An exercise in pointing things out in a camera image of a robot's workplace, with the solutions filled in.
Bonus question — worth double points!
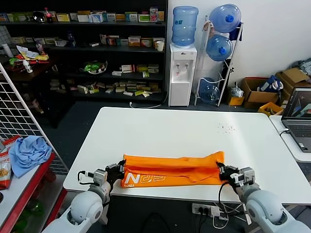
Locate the red and white shelf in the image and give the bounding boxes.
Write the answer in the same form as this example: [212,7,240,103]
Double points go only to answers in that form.
[0,135,70,233]

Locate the orange snack bag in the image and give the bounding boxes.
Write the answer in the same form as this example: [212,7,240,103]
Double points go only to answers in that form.
[0,150,12,190]

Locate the light blue cloth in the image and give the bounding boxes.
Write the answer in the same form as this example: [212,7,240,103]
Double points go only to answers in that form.
[9,135,53,179]

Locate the orange t-shirt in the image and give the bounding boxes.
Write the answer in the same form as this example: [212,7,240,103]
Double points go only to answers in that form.
[121,150,225,189]

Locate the white cylinder container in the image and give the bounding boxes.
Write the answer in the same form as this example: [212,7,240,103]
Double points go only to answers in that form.
[1,43,12,58]

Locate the dark wooden table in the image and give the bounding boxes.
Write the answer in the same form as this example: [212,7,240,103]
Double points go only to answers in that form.
[0,54,76,129]

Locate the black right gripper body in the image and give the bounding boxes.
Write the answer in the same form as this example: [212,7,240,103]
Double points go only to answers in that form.
[219,166,240,183]

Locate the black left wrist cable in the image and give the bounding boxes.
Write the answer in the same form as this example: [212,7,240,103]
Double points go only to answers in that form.
[77,170,95,185]

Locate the black floor cable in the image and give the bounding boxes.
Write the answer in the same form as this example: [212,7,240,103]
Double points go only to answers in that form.
[143,213,171,233]

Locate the cola bottle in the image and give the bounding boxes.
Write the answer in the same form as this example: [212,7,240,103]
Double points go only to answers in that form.
[44,7,54,24]

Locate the blue plastic water jug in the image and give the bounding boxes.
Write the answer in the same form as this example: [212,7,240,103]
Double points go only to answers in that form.
[206,34,233,62]
[209,3,242,33]
[172,6,199,48]
[198,77,221,102]

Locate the bowl of green fruit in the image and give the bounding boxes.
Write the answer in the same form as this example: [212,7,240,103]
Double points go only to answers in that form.
[79,60,108,75]

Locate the orange white medicine box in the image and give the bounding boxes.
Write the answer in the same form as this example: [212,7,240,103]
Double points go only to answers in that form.
[128,36,142,47]

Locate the yellow plastic crate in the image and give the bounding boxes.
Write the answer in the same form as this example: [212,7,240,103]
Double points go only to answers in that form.
[257,101,284,116]

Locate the green plastic bottle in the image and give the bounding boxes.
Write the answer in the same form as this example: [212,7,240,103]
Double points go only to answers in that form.
[24,199,46,219]

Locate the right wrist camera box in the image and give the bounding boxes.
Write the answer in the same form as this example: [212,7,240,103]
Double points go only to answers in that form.
[230,166,256,187]

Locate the red white snack pack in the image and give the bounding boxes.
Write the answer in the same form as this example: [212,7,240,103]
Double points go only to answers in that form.
[0,135,22,152]

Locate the dark blue bottle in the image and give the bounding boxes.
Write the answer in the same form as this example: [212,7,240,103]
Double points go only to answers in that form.
[67,31,77,48]

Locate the black shiny helmet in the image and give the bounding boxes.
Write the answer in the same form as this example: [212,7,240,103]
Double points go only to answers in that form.
[33,11,46,24]

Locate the white power cables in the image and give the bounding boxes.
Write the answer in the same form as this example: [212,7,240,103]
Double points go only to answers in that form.
[212,203,247,229]

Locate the grey laptop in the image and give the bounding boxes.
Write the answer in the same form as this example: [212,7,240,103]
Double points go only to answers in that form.
[281,86,311,153]

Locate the blue white medicine box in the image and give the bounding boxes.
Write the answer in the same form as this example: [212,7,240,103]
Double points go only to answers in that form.
[88,13,104,23]

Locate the closed cardboard box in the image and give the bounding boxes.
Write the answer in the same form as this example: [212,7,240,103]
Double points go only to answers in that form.
[276,67,311,107]

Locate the white floor cable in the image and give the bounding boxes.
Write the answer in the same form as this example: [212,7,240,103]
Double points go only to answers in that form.
[129,91,169,109]

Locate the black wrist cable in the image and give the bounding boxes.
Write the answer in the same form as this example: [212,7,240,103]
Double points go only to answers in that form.
[218,183,240,204]
[77,170,95,185]

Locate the white wire grid panel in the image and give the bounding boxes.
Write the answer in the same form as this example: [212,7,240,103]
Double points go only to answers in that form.
[0,62,70,174]

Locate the white metal jug rack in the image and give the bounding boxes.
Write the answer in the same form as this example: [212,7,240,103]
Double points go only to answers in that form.
[194,16,244,107]

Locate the clear plastic bag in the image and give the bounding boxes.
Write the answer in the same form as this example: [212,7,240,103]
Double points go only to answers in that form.
[230,82,244,98]

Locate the purple bottle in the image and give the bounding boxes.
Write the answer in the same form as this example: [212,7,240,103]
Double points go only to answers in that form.
[35,40,46,56]

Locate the white water dispenser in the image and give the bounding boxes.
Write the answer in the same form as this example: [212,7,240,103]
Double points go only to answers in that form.
[169,43,198,107]

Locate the blue shopping bag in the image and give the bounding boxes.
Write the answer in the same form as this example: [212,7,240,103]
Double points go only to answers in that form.
[257,75,284,93]

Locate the white power strip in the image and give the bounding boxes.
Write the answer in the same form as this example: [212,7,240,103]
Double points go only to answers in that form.
[191,203,221,217]

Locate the black shelf unit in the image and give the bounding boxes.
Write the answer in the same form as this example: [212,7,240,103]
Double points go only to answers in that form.
[0,0,169,102]

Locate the grey blue clothes pile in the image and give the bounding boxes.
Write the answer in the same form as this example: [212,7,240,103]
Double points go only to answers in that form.
[290,58,311,76]

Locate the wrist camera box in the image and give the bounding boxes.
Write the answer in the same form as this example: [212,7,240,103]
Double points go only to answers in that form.
[93,169,108,186]
[230,166,256,187]

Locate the white plastic bottle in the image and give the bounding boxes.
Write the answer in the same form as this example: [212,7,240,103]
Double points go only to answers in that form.
[22,60,34,73]

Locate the open cardboard box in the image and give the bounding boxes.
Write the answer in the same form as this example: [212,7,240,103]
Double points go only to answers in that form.
[241,77,280,109]

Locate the small yellow box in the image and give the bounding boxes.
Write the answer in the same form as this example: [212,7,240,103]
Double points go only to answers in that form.
[229,96,245,106]

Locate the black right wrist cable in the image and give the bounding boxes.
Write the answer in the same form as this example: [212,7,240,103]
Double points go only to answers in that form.
[218,183,240,204]

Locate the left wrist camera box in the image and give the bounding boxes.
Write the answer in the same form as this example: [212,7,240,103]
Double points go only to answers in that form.
[93,169,108,186]

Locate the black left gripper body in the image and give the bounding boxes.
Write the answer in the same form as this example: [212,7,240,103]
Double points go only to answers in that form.
[104,164,125,182]

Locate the yellow snack bag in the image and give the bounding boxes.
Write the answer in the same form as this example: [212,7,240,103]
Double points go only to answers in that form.
[16,45,49,61]

